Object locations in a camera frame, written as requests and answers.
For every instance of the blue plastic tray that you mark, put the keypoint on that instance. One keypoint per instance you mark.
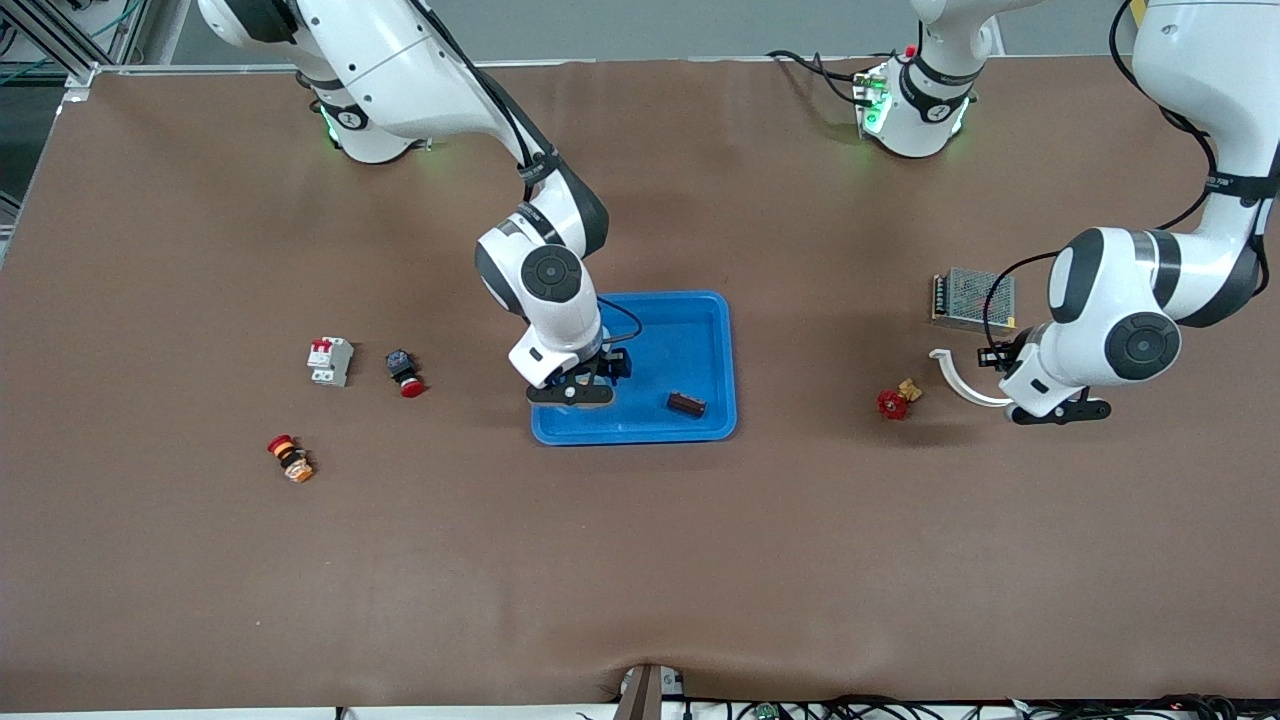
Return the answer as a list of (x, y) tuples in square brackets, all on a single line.
[(680, 340)]

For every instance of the brown table mat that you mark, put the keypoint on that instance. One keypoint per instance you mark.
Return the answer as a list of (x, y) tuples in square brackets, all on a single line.
[(640, 560)]

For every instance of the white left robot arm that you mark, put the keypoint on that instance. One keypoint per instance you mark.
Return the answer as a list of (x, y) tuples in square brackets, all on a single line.
[(1220, 120)]

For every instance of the brown cylindrical capacitor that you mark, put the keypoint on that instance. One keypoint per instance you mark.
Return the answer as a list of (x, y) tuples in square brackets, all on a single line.
[(687, 403)]

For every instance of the metal mesh power supply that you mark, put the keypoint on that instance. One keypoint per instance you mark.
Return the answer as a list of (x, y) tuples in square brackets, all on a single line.
[(965, 298)]

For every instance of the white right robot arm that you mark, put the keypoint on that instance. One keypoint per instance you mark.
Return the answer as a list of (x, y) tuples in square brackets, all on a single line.
[(400, 60)]

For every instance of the white circuit breaker red switch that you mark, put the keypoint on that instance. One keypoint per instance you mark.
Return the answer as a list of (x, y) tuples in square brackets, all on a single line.
[(330, 362)]

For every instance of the white curved plastic clip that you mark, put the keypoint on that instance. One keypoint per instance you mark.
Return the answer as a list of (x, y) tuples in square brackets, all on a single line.
[(960, 386)]

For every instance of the metal table clamp bracket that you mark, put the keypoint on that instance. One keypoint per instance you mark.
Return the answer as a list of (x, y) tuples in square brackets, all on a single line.
[(640, 695)]

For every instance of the aluminium frame profile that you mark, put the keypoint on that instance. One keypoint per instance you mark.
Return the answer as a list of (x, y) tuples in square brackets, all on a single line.
[(60, 50)]

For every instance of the red yellow button white end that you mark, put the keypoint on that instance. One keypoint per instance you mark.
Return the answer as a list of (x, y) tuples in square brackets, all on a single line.
[(291, 459)]

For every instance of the red mushroom button black body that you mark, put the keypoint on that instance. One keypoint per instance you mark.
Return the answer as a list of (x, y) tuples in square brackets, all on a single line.
[(402, 368)]

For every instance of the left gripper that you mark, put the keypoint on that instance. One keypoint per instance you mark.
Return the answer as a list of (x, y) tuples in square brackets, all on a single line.
[(1003, 355)]

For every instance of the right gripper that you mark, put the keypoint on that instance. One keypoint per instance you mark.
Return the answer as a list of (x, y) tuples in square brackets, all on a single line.
[(614, 364)]

